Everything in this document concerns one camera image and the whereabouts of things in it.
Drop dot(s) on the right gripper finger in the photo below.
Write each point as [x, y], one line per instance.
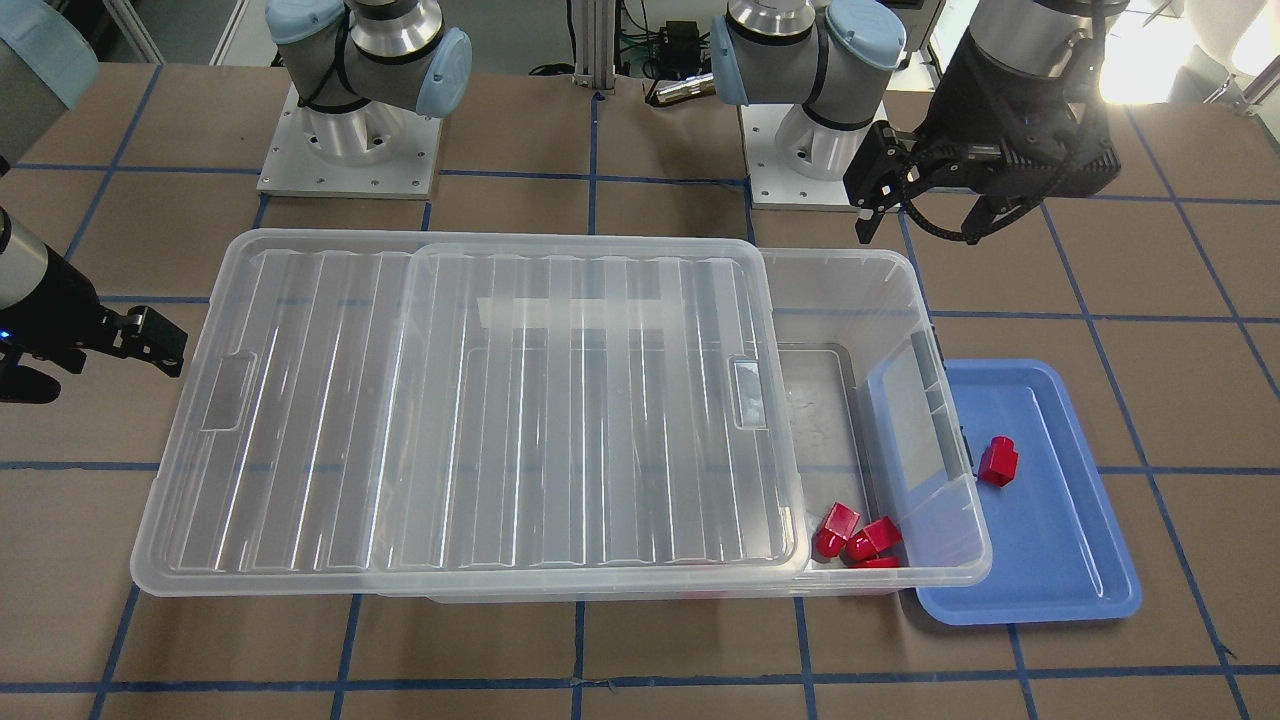
[144, 334]

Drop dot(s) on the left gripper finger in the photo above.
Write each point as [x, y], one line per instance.
[991, 213]
[879, 176]

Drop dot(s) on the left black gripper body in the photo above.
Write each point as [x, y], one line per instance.
[968, 88]

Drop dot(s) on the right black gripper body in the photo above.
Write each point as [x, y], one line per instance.
[52, 312]

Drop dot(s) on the red block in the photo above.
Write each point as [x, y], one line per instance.
[879, 562]
[999, 462]
[834, 531]
[878, 538]

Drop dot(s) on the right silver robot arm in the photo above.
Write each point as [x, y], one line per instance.
[342, 56]

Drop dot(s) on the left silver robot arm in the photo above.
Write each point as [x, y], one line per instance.
[835, 59]

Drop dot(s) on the clear plastic box lid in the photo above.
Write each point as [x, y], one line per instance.
[274, 472]

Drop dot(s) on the clear plastic storage box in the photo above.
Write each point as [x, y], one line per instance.
[880, 450]

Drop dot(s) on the blue plastic tray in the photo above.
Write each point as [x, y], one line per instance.
[1058, 553]

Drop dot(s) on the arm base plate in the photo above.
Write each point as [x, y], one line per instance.
[795, 164]
[375, 152]

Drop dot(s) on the aluminium frame post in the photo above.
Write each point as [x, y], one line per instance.
[595, 26]

